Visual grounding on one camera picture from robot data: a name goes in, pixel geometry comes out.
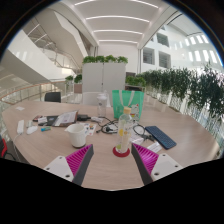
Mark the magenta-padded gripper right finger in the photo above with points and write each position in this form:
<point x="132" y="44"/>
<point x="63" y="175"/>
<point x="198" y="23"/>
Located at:
<point x="148" y="159"/>

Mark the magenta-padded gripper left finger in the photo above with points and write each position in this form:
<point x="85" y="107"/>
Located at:
<point x="78" y="159"/>

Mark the clear yellow-capped drink bottle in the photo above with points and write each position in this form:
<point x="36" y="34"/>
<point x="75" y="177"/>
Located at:
<point x="124" y="133"/>

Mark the white packet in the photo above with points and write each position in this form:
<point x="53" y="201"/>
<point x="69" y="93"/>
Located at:
<point x="137" y="140"/>
<point x="154" y="147"/>

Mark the white cup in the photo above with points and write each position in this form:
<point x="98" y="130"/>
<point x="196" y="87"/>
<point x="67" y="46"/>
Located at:
<point x="77" y="135"/>

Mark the flat round red coaster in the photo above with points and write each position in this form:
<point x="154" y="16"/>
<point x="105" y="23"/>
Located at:
<point x="120" y="154"/>

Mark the colourful sticker sheet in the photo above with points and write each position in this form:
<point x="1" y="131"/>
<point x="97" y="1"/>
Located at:
<point x="90" y="128"/>

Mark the black power adapter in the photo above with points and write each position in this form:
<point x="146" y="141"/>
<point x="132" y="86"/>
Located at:
<point x="83" y="117"/>

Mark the grey paper booklet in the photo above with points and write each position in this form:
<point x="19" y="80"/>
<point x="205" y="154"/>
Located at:
<point x="66" y="118"/>

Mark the white plug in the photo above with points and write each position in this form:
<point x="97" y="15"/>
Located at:
<point x="97" y="119"/>

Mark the small teal stick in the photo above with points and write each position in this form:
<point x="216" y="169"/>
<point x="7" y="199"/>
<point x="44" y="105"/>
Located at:
<point x="46" y="128"/>

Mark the flat black tablet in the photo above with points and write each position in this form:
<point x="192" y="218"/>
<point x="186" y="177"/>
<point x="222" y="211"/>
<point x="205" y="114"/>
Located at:
<point x="50" y="120"/>

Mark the small white pouch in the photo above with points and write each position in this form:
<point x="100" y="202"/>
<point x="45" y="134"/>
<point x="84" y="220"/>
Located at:
<point x="32" y="130"/>

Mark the clear shaker bottle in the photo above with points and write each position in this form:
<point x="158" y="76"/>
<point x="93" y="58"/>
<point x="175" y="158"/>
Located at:
<point x="102" y="106"/>

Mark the white chair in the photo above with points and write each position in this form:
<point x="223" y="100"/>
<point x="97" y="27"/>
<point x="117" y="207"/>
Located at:
<point x="89" y="99"/>

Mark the green tote bag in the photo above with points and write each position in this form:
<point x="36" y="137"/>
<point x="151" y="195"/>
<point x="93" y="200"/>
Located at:
<point x="121" y="101"/>

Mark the long white device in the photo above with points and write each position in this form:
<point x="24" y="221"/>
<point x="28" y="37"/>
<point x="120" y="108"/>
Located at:
<point x="20" y="126"/>

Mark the black chair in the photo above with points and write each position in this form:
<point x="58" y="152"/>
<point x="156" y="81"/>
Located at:
<point x="52" y="97"/>

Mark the red chair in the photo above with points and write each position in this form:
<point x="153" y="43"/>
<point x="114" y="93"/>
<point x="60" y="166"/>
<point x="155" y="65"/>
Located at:
<point x="3" y="148"/>

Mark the green plants in planter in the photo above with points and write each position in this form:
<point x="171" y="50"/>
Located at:
<point x="135" y="81"/>

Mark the small potted green plants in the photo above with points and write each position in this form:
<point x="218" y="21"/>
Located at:
<point x="78" y="79"/>

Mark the glass balustrade railing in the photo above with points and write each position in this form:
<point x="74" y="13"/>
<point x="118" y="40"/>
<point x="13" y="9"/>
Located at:
<point x="30" y="93"/>

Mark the tall green plant hedge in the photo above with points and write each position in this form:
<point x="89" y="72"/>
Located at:
<point x="196" y="90"/>

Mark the tall white cabinet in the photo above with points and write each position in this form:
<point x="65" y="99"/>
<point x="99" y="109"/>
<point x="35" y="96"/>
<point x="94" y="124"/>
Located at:
<point x="103" y="77"/>

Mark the low green leafy plants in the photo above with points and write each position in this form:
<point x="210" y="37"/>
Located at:
<point x="105" y="59"/>

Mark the ceiling light strips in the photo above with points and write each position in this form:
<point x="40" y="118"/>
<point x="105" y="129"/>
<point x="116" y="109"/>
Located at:
<point x="116" y="17"/>

